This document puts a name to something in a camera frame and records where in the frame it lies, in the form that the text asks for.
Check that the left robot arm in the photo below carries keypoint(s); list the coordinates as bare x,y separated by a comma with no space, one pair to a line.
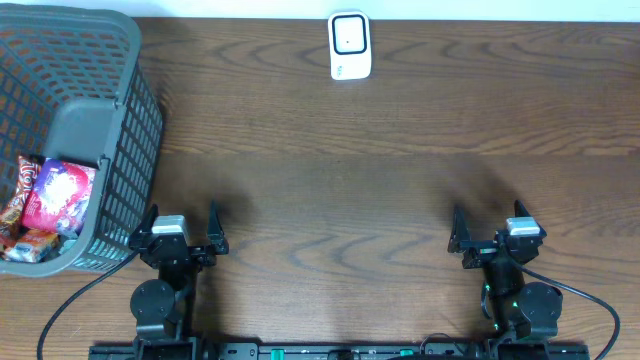
163,307

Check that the purple red snack packet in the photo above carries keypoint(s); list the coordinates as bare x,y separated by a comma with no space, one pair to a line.
59,200

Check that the grey plastic mesh basket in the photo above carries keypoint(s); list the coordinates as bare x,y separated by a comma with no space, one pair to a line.
72,89

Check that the small orange snack packet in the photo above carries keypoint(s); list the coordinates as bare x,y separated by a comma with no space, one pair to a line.
32,247

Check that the red orange chocolate bar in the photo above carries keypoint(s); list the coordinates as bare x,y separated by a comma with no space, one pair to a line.
29,169

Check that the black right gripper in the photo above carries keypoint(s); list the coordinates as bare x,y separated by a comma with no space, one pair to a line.
481,251

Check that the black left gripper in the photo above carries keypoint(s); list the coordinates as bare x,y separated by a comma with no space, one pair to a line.
179,251

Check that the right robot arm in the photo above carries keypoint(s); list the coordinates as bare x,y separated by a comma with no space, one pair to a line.
525,314

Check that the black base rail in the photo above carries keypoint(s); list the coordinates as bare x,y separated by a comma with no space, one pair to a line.
252,351

